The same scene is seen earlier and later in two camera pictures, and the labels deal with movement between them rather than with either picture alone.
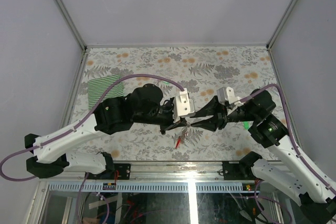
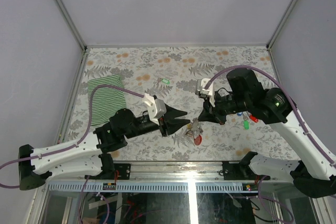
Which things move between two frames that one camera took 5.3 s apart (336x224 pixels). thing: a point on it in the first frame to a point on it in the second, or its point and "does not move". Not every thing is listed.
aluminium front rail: [191, 177] does not move
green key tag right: [246, 125] does not move
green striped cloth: [97, 88] does not move
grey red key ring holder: [183, 136] to [198, 131]
